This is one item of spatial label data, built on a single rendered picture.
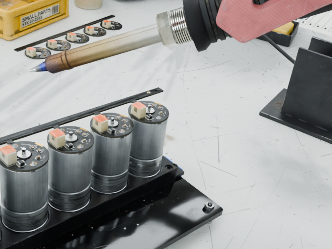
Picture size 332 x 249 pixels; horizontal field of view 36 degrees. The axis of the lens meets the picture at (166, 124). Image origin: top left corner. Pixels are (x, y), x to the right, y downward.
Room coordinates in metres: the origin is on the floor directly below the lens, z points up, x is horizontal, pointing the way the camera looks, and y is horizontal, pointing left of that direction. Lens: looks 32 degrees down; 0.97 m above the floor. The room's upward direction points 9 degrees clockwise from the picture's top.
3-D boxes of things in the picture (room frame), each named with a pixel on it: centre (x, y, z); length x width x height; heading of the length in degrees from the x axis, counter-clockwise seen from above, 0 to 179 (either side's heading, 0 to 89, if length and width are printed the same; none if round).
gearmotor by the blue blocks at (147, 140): (0.27, 0.01, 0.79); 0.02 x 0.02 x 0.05
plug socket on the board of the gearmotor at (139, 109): (0.26, 0.02, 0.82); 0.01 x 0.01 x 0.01; 47
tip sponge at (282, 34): (0.60, -0.10, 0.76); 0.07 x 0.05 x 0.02; 72
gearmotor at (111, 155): (0.25, 0.03, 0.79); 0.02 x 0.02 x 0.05
